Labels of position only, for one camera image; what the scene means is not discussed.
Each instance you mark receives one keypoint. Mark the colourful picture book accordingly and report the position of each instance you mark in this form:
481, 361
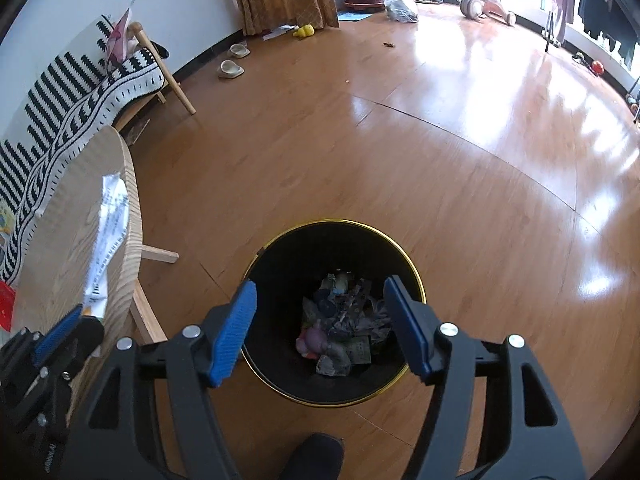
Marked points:
6, 220

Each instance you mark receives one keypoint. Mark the purple jelly cup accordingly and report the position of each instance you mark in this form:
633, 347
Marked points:
315, 341

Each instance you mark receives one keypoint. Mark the filled translucent plastic bag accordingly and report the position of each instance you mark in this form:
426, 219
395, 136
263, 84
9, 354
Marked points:
401, 7

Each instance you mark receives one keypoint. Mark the red ball toy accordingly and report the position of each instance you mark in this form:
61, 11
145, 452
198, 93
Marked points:
597, 66

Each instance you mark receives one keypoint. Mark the wooden frame sofa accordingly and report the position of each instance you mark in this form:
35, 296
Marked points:
167, 77

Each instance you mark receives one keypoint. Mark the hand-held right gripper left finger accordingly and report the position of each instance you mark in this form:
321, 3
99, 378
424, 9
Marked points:
235, 330

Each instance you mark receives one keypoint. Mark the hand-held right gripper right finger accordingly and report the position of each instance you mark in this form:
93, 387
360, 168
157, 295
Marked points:
410, 325

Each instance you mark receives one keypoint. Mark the black white striped blanket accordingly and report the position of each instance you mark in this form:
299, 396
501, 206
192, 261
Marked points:
65, 110

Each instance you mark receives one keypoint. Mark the pink cartoon cushion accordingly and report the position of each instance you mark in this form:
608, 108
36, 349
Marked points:
117, 40

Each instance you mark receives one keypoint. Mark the heap of wrappers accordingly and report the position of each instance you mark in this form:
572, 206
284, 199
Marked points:
345, 320

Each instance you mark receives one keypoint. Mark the white paper sheet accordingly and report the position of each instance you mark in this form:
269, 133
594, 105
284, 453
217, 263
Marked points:
280, 32

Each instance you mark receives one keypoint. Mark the black gold-rimmed trash bin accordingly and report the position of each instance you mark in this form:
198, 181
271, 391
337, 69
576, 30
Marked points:
285, 270

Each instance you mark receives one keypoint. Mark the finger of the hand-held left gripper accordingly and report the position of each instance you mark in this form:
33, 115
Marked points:
90, 337
57, 335

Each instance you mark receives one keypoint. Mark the person's dark shoe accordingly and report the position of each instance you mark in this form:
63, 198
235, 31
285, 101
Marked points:
315, 460

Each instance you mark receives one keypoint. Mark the yellow toy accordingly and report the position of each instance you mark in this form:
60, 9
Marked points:
303, 31

